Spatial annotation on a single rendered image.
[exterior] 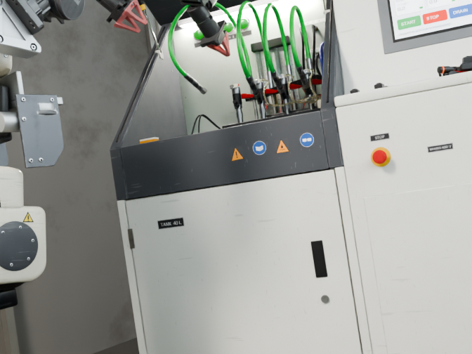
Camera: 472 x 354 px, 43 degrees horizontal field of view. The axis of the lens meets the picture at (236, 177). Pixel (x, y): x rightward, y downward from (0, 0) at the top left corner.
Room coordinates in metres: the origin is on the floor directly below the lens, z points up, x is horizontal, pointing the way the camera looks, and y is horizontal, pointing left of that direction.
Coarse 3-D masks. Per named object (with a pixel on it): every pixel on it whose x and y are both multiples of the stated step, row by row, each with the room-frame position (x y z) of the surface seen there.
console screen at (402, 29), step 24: (384, 0) 1.84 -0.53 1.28; (408, 0) 1.81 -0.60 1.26; (432, 0) 1.79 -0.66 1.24; (456, 0) 1.76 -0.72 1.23; (384, 24) 1.83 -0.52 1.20; (408, 24) 1.80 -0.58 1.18; (432, 24) 1.78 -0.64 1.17; (456, 24) 1.75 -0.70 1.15; (384, 48) 1.81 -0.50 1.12; (408, 48) 1.79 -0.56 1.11
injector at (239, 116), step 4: (236, 88) 1.96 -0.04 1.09; (232, 92) 1.97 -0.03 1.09; (236, 92) 1.96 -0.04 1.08; (232, 96) 1.97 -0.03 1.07; (236, 96) 1.96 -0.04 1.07; (240, 96) 1.97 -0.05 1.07; (236, 100) 1.94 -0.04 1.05; (240, 100) 1.97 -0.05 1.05; (236, 104) 1.95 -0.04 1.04; (240, 104) 1.97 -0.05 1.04; (236, 108) 1.97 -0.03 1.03; (240, 108) 1.97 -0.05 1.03; (240, 112) 1.97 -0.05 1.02; (240, 116) 1.97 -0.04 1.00; (240, 120) 1.97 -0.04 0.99
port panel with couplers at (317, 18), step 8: (296, 16) 2.18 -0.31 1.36; (304, 16) 2.17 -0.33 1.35; (312, 16) 2.16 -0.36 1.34; (320, 16) 2.15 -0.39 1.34; (296, 24) 2.18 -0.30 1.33; (312, 24) 2.16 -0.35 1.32; (320, 24) 2.15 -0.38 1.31; (312, 32) 2.16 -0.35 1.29; (320, 32) 2.15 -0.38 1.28; (312, 40) 2.16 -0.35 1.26; (320, 40) 2.16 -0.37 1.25; (304, 48) 2.18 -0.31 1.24; (312, 48) 2.17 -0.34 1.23; (312, 56) 2.17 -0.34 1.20; (320, 72) 2.16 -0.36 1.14; (320, 88) 2.16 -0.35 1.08
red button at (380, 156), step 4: (376, 148) 1.58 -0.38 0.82; (380, 148) 1.58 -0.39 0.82; (384, 148) 1.58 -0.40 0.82; (372, 152) 1.59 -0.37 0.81; (376, 152) 1.55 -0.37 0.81; (380, 152) 1.55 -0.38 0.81; (384, 152) 1.55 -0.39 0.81; (388, 152) 1.58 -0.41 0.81; (372, 156) 1.56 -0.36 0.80; (376, 156) 1.55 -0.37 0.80; (380, 156) 1.55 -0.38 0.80; (384, 156) 1.54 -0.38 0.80; (388, 156) 1.58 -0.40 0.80; (372, 160) 1.59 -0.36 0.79; (376, 160) 1.55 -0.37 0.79; (380, 160) 1.55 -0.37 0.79; (384, 160) 1.55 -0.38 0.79; (388, 160) 1.58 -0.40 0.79; (376, 164) 1.59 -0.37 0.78; (380, 164) 1.58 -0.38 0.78; (384, 164) 1.58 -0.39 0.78
